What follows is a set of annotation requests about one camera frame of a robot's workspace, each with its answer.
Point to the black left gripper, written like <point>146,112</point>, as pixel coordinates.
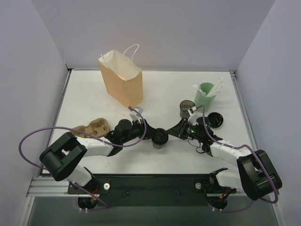
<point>145,129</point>

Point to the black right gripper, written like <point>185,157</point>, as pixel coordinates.
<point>184,128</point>

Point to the black paper coffee cup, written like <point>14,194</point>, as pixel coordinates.
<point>158,144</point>

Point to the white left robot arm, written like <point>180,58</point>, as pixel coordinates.
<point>62,158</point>

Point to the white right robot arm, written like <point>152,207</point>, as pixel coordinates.
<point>257,174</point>

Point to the green plastic straw holder cup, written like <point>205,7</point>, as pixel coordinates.
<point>204,101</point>

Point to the brown pulp cup carrier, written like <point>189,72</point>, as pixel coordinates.
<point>98,128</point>

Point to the brown paper bag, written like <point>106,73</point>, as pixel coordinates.
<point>122,78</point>

